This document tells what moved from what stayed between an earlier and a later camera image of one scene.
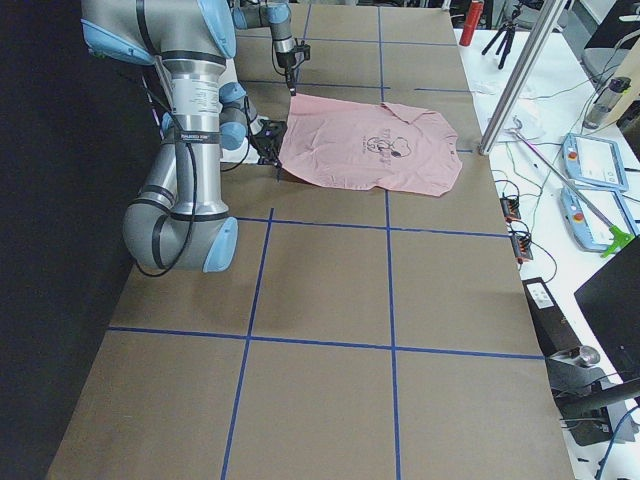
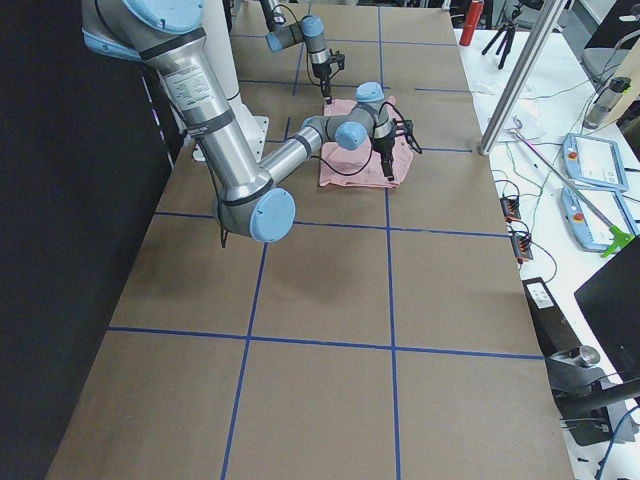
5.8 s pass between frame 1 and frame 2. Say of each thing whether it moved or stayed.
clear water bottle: stayed
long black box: stayed
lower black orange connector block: stayed
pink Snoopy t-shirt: moved
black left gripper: moved
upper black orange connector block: stayed
